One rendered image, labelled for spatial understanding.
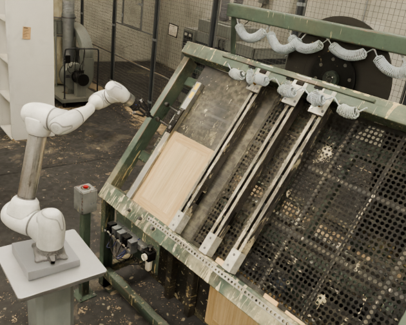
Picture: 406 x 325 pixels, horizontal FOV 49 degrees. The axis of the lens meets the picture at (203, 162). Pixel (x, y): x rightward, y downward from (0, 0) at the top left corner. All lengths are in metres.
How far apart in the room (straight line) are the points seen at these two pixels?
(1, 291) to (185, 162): 1.77
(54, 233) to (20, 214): 0.23
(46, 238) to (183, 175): 0.94
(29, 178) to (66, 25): 5.76
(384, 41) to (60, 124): 1.90
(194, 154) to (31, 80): 3.76
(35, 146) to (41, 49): 3.76
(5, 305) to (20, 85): 3.38
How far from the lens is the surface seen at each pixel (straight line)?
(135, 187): 3.15
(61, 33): 8.44
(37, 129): 2.59
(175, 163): 3.03
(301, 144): 2.55
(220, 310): 3.03
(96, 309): 3.60
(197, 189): 2.77
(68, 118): 2.51
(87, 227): 3.34
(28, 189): 2.70
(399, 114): 2.44
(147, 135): 3.34
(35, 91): 6.40
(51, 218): 2.62
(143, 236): 2.99
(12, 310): 3.67
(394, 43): 2.88
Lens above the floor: 2.42
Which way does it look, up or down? 23 degrees down
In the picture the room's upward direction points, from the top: 7 degrees clockwise
